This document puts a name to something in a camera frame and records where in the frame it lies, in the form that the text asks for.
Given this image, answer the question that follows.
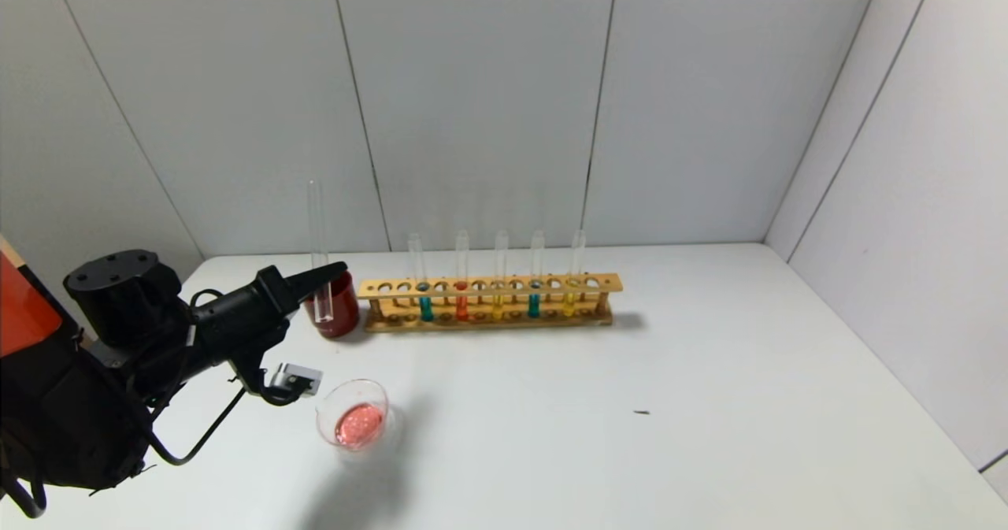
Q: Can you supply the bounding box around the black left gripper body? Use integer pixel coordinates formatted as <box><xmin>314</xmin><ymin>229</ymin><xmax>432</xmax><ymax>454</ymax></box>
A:
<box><xmin>192</xmin><ymin>265</ymin><xmax>300</xmax><ymax>356</ymax></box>

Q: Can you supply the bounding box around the orange-red pigment test tube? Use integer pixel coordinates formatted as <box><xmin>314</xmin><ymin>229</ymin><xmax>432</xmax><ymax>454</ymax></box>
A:
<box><xmin>306</xmin><ymin>180</ymin><xmax>336</xmax><ymax>325</ymax></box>

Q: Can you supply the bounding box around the blue pigment test tube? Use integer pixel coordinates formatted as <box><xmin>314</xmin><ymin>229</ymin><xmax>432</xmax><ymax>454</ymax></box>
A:
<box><xmin>407</xmin><ymin>233</ymin><xmax>435</xmax><ymax>324</ymax></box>
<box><xmin>528</xmin><ymin>231</ymin><xmax>545</xmax><ymax>319</ymax></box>

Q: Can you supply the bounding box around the red pigment test tube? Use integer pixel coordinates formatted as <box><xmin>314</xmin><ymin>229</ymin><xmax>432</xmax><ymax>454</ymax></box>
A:
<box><xmin>452</xmin><ymin>231</ymin><xmax>471</xmax><ymax>323</ymax></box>

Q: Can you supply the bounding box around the yellow pigment test tube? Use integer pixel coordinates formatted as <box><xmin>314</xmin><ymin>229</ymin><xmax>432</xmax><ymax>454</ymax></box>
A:
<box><xmin>491</xmin><ymin>231</ymin><xmax>508</xmax><ymax>321</ymax></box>
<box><xmin>561</xmin><ymin>230</ymin><xmax>588</xmax><ymax>318</ymax></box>

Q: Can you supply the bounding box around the wooden test tube rack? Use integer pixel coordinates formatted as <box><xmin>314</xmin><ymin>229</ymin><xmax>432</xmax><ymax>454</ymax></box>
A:
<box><xmin>358</xmin><ymin>273</ymin><xmax>624</xmax><ymax>334</ymax></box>

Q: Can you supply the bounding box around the dark red cup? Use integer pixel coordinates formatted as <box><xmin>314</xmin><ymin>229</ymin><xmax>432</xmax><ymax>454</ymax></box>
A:
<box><xmin>303</xmin><ymin>272</ymin><xmax>361</xmax><ymax>339</ymax></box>

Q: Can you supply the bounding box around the clear glass beaker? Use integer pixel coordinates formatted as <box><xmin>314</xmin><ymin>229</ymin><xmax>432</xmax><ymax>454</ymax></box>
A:
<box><xmin>316</xmin><ymin>378</ymin><xmax>406</xmax><ymax>460</ymax></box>

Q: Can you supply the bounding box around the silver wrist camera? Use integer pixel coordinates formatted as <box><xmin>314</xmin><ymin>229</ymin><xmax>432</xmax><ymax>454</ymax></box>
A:
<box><xmin>270</xmin><ymin>362</ymin><xmax>324</xmax><ymax>399</ymax></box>

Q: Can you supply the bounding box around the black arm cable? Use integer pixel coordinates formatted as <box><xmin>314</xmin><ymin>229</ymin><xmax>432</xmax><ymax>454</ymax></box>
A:
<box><xmin>148</xmin><ymin>361</ymin><xmax>316</xmax><ymax>468</ymax></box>

